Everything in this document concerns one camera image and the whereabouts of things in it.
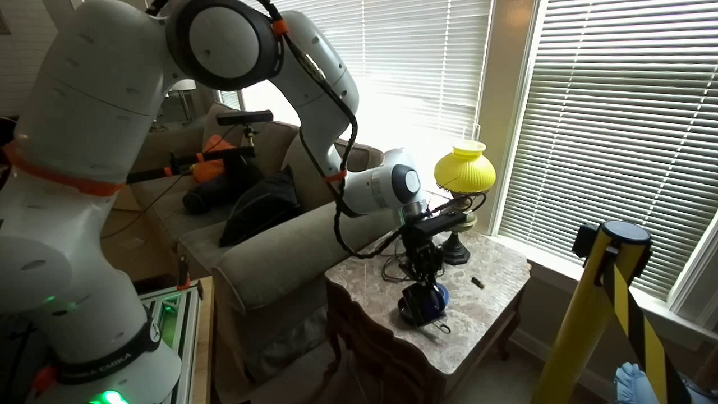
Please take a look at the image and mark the yellow shade table lamp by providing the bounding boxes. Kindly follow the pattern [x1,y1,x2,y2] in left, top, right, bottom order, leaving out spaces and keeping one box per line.
[434,138,498,266]

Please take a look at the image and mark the black stereo camera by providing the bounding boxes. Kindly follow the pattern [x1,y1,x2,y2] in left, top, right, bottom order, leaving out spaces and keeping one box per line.
[216,108,276,128]

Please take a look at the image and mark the thin black cable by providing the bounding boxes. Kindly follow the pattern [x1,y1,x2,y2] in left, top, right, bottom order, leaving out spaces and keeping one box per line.
[379,254,414,287]

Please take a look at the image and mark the yellow stanchion post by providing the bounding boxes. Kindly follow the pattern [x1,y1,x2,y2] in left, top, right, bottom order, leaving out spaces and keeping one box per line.
[532,217,655,404]

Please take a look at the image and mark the black orange tripod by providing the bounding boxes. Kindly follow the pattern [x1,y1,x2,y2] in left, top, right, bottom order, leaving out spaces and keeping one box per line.
[124,120,260,198]

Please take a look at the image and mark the white window sill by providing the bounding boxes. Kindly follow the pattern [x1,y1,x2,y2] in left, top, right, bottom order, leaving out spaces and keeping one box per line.
[492,230,681,321]

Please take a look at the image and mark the white window blinds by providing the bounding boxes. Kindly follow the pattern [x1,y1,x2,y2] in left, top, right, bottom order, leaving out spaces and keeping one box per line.
[284,0,494,189]
[498,0,718,301]

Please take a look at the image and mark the yellow black barrier belt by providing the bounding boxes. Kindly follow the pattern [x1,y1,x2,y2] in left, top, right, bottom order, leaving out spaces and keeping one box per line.
[609,254,690,404]

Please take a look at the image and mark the marble top side table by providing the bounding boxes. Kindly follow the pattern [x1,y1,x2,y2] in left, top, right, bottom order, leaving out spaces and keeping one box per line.
[324,221,534,404]

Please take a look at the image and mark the beige sofa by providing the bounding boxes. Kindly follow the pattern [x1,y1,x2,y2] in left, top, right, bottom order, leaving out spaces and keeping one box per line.
[110,118,406,404]

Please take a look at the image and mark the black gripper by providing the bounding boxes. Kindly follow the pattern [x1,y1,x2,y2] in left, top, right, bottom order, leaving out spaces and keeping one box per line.
[403,217,444,299]

